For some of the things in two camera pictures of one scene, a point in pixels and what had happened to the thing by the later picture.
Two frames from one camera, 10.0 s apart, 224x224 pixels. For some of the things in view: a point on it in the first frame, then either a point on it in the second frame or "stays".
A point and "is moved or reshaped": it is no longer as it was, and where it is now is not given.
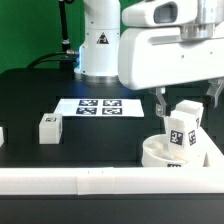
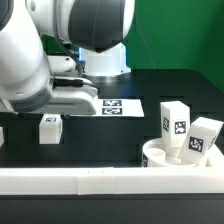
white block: (181, 133) is moved or reshaped
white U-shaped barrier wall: (118, 180) stays
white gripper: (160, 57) to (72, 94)
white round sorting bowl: (156, 152) is moved or reshaped
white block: (50, 129) stays
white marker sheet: (99, 107) stays
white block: (194, 108) to (201, 134)
